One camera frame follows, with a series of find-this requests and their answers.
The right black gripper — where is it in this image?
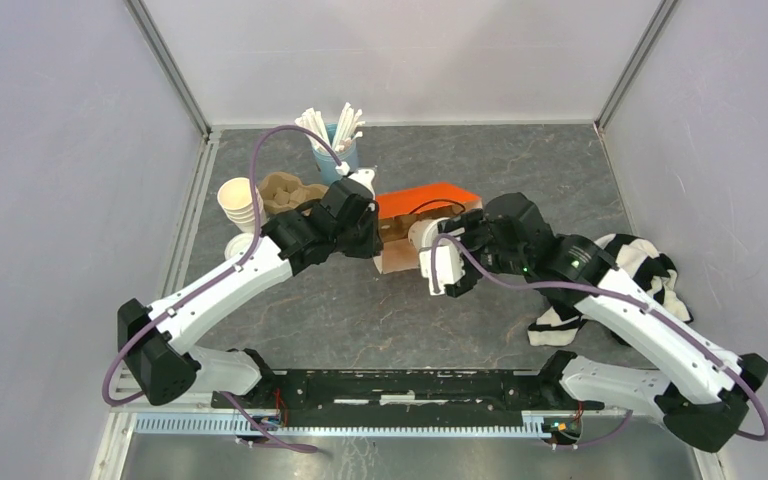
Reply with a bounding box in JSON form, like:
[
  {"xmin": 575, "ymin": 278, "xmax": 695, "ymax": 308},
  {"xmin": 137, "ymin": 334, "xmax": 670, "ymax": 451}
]
[{"xmin": 436, "ymin": 209, "xmax": 529, "ymax": 297}]

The orange paper bag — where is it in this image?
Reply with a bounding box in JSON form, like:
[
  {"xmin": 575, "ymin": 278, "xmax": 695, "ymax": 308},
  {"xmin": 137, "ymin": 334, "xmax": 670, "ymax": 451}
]
[{"xmin": 373, "ymin": 182, "xmax": 483, "ymax": 274}]

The white paper coffee cup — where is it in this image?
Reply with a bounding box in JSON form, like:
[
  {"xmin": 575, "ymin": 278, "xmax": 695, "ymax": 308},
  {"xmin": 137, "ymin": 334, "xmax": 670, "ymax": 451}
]
[{"xmin": 408, "ymin": 217, "xmax": 448, "ymax": 264}]

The brown cardboard cup carrier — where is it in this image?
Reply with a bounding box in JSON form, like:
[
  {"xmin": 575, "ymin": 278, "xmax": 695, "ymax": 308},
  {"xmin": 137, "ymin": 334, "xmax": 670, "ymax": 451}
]
[{"xmin": 378, "ymin": 214, "xmax": 419, "ymax": 244}]

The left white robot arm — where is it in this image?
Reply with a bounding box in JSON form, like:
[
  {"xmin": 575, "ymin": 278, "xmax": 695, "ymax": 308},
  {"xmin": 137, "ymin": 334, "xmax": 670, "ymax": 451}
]
[{"xmin": 117, "ymin": 168, "xmax": 382, "ymax": 408}]

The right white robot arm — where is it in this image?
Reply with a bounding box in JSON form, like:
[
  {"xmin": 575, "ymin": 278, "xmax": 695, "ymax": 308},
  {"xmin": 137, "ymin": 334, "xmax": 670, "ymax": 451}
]
[{"xmin": 422, "ymin": 193, "xmax": 768, "ymax": 453}]

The blue straw holder cup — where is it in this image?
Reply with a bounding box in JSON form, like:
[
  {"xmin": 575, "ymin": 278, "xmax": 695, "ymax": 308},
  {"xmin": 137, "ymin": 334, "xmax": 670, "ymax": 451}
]
[{"xmin": 311, "ymin": 140, "xmax": 359, "ymax": 185}]

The stack of paper cups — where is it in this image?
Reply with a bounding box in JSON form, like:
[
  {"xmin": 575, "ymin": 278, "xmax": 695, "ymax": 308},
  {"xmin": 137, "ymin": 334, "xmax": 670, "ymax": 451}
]
[{"xmin": 217, "ymin": 177, "xmax": 266, "ymax": 233}]

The black white striped cloth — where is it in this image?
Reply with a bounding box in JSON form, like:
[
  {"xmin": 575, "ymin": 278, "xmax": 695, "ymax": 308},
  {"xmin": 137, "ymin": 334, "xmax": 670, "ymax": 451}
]
[{"xmin": 527, "ymin": 233, "xmax": 694, "ymax": 347}]

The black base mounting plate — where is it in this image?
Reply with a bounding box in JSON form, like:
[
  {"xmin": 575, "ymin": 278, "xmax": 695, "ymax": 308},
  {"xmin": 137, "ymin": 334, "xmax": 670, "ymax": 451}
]
[{"xmin": 211, "ymin": 358, "xmax": 605, "ymax": 428}]

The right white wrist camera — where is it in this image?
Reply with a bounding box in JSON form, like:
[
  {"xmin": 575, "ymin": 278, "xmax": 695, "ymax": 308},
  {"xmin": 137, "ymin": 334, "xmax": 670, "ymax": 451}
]
[{"xmin": 419, "ymin": 239, "xmax": 465, "ymax": 296}]

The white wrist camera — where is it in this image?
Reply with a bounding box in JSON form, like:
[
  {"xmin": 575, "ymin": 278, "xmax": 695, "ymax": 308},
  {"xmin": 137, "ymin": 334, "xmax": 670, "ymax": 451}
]
[
  {"xmin": 335, "ymin": 163, "xmax": 377, "ymax": 197},
  {"xmin": 419, "ymin": 239, "xmax": 465, "ymax": 296}
]

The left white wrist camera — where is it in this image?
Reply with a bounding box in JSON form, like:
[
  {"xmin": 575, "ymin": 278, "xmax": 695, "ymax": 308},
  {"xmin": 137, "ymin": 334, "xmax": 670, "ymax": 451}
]
[{"xmin": 335, "ymin": 163, "xmax": 377, "ymax": 197}]

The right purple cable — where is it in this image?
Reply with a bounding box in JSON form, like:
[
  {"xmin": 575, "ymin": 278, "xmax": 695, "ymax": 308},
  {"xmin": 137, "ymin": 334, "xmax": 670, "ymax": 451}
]
[{"xmin": 428, "ymin": 233, "xmax": 768, "ymax": 452}]

